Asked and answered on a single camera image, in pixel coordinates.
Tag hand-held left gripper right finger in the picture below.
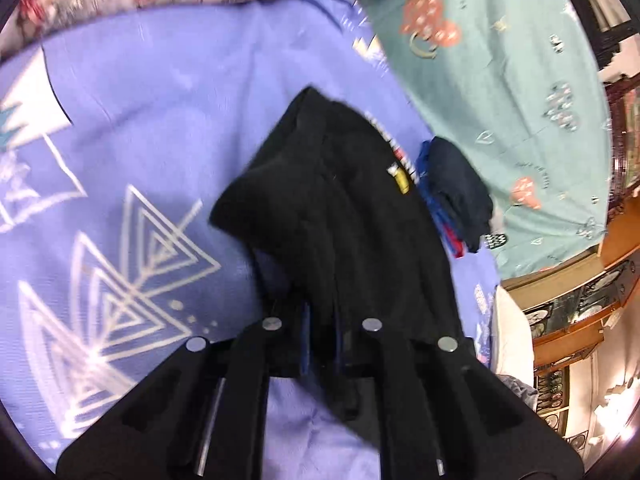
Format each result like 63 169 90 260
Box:
334 310 586 480

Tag folded navy garment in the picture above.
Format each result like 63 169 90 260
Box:
417 136 493 259

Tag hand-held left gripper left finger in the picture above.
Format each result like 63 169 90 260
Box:
56 302 313 480

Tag dark wooden furniture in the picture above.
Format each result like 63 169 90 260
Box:
550 0 640 78

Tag black pants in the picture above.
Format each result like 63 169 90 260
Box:
209 86 493 448

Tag white pillow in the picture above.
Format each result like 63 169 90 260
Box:
492 285 538 411

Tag wooden display cabinet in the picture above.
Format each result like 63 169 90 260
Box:
502 62 640 461

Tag blue geometric print bedsheet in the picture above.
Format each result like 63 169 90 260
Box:
0 0 503 480

